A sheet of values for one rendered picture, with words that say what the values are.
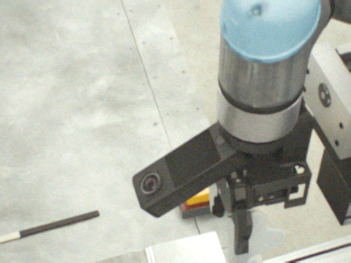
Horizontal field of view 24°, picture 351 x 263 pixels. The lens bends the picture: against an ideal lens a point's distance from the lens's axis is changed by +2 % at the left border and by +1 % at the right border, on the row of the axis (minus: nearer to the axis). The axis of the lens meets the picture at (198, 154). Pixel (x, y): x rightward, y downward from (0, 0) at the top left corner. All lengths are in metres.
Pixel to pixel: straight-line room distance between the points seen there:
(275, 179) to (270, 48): 0.18
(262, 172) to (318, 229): 1.37
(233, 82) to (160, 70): 0.68
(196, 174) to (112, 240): 0.41
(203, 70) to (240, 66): 1.82
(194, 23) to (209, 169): 1.88
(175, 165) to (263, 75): 0.16
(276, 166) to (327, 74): 0.33
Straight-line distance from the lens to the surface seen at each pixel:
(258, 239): 0.85
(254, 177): 0.78
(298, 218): 2.16
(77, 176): 1.22
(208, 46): 2.55
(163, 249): 1.04
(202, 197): 1.16
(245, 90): 0.68
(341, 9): 0.72
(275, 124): 0.71
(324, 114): 1.13
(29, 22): 1.46
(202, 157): 0.77
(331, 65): 1.11
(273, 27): 0.63
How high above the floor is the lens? 1.77
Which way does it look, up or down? 52 degrees down
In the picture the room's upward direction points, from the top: 2 degrees clockwise
